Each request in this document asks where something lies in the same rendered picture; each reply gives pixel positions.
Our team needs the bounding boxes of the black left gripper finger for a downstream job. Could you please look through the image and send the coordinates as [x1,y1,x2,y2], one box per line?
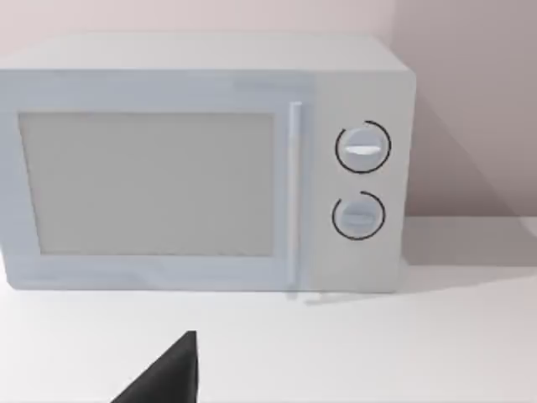
[109,330,201,403]

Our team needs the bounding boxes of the pale microwave door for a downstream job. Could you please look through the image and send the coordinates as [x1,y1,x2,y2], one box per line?
[0,69,314,293]

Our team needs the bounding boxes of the pale microwave oven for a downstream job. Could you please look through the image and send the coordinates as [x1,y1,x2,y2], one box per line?
[0,34,418,295]

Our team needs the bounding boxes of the pale round knob grey bar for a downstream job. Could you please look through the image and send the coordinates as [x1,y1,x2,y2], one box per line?
[339,199,378,236]

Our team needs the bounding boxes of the pale round knob white bar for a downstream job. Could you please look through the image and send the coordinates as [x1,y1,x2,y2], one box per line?
[341,128,386,168]

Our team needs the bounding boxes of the pale microwave door handle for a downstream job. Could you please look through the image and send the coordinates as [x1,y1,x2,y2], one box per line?
[288,100,304,300]

